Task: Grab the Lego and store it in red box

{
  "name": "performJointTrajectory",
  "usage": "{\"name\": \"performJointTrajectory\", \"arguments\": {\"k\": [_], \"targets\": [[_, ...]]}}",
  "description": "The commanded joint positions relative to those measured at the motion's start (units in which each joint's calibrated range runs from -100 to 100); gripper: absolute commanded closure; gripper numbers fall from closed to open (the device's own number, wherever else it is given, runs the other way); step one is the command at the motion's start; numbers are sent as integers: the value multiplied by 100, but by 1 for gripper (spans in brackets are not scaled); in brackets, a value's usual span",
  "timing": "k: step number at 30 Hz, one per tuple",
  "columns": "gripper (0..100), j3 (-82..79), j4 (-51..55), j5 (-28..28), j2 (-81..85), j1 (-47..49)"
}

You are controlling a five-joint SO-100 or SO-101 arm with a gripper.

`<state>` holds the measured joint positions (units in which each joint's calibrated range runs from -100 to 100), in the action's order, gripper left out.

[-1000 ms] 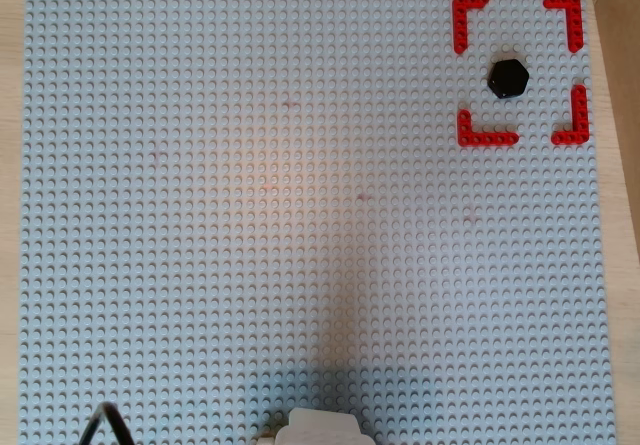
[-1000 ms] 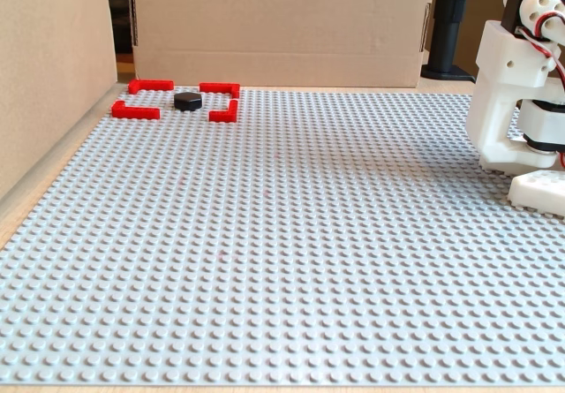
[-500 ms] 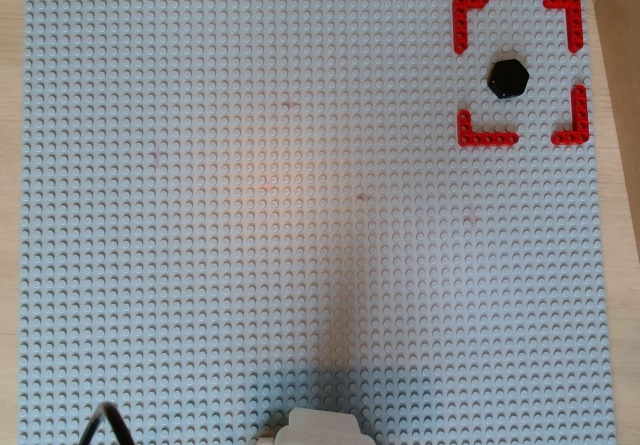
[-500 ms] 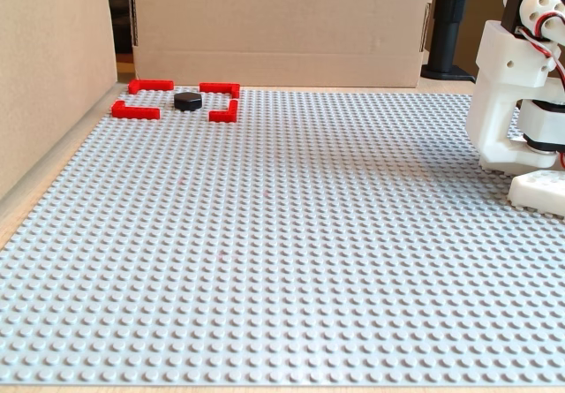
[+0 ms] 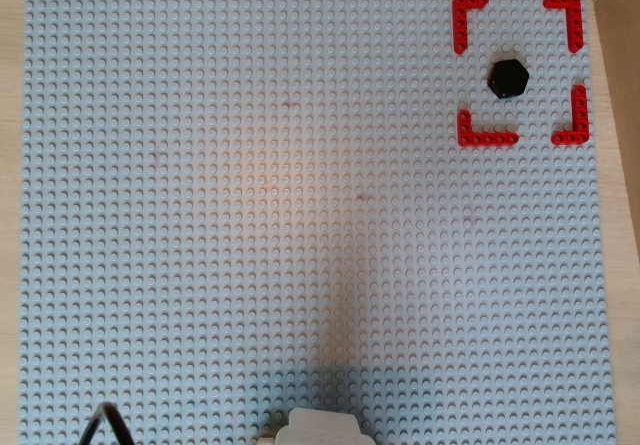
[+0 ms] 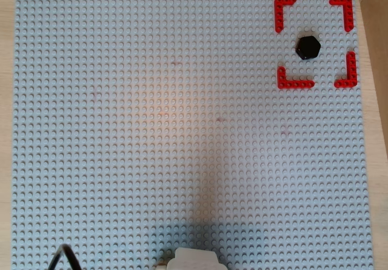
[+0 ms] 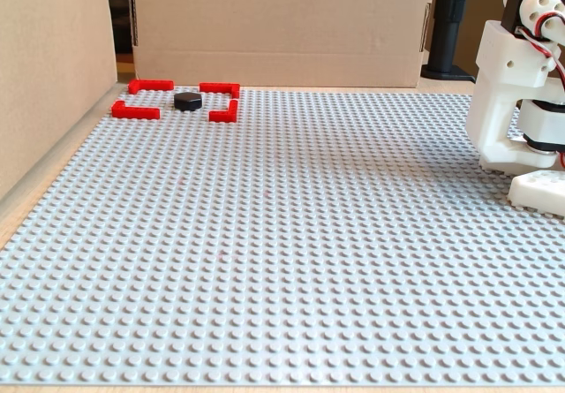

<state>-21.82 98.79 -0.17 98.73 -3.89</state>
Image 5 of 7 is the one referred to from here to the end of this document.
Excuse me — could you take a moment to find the brown cardboard box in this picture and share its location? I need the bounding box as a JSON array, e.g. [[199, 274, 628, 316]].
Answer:
[[582, 0, 640, 279]]

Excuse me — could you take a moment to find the grey Lego baseplate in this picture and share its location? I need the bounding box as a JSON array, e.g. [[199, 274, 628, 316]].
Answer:
[[18, 0, 619, 445]]

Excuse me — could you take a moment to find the black hexagonal Lego piece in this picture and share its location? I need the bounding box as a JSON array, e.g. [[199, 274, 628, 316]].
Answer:
[[486, 55, 532, 101]]

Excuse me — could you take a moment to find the red L-shaped Lego beam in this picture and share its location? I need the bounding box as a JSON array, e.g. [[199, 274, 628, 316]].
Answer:
[[550, 84, 591, 147], [452, 0, 491, 56], [542, 0, 586, 55], [457, 108, 521, 148]]

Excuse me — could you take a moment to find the black camera cable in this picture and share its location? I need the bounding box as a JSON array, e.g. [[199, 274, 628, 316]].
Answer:
[[79, 401, 135, 445]]

